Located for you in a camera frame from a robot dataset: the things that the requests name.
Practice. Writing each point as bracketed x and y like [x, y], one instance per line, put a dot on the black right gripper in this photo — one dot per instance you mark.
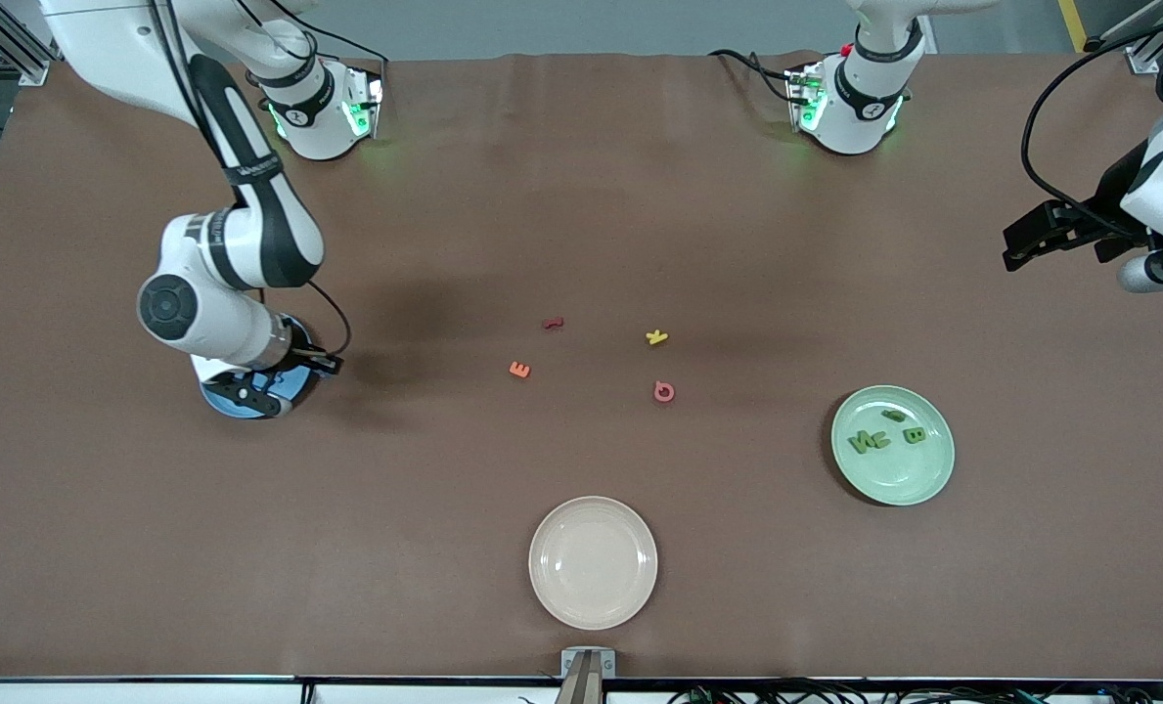
[299, 358]

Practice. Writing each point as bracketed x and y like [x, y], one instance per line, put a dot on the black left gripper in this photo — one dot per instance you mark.
[1115, 191]

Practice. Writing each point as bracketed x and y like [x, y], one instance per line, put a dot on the green foam letter B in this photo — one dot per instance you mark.
[914, 435]

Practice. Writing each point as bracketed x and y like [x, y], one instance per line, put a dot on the green foam letter N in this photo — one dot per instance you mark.
[862, 443]

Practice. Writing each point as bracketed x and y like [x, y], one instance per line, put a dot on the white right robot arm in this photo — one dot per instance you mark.
[268, 235]

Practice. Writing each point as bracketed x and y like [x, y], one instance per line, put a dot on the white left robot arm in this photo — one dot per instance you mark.
[860, 117]

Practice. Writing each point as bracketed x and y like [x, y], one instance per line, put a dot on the blue plate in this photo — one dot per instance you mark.
[224, 403]

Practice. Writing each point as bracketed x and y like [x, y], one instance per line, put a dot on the green plate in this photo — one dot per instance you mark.
[894, 474]

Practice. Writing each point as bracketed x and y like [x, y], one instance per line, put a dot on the table cover sheet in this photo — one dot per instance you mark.
[581, 196]

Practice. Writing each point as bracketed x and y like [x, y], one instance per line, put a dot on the pink foam letter Q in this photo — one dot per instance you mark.
[655, 392]

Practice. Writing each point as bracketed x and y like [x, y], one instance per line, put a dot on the beige plate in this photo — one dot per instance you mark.
[593, 563]

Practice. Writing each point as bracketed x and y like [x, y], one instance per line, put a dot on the aluminium frame profile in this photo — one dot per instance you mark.
[14, 49]
[1153, 54]

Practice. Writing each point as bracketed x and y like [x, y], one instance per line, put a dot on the white table edge rail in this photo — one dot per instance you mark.
[151, 692]

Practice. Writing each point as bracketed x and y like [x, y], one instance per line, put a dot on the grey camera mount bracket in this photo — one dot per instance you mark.
[588, 675]

